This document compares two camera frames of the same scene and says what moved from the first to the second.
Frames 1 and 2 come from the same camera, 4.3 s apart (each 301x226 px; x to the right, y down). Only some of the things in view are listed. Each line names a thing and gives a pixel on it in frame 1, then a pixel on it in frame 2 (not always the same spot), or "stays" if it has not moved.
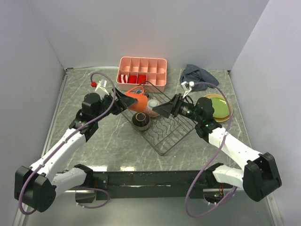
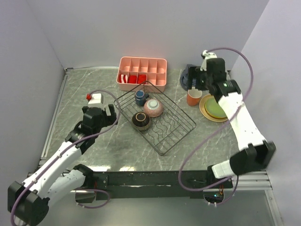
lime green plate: x=220 y=107 stays
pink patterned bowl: x=151 y=103 stays
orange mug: x=141 y=105 to x=194 y=96
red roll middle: x=132 y=79 stays
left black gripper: x=123 y=102 to x=109 y=120
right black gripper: x=172 y=107 to x=194 y=72
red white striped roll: x=123 y=78 stays
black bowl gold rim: x=141 y=121 stays
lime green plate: x=221 y=109 stays
